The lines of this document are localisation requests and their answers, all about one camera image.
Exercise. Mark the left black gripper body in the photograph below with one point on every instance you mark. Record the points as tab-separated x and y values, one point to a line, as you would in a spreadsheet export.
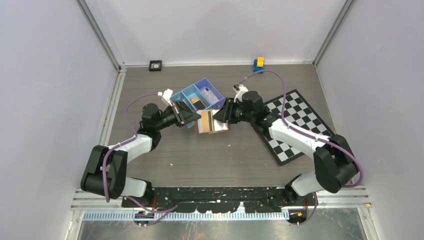
173	116

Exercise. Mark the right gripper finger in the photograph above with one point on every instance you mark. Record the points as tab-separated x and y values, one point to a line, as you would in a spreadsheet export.
220	116
223	108

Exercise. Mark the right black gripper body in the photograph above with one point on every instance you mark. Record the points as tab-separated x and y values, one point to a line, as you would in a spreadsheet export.
237	112

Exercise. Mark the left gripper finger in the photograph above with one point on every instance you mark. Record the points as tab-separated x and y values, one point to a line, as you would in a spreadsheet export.
187	113
190	122

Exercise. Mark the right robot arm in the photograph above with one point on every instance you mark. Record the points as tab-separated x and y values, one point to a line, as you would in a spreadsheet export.
333	160

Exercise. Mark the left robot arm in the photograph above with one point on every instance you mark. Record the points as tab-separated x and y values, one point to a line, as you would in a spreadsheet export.
106	171

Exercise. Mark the white item in box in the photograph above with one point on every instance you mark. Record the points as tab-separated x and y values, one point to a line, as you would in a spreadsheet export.
210	96

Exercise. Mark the blue three-compartment organizer box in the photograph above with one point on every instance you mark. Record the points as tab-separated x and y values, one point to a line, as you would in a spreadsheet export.
201	95

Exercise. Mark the small black square object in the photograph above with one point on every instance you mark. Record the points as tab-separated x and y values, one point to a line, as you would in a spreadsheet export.
155	65

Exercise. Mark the blue yellow toy block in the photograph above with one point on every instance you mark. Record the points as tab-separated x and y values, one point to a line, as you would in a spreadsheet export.
258	64

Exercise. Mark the black white checkerboard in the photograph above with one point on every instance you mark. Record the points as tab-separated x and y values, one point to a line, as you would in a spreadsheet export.
298	112

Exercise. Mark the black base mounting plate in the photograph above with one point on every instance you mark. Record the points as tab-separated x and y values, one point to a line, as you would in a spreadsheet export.
219	200

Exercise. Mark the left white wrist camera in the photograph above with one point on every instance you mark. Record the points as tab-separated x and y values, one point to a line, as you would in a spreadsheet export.
165	96

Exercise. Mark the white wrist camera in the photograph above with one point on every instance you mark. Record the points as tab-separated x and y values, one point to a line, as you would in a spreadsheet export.
239	89
165	96

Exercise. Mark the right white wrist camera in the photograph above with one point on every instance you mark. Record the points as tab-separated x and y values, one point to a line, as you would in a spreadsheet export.
239	89

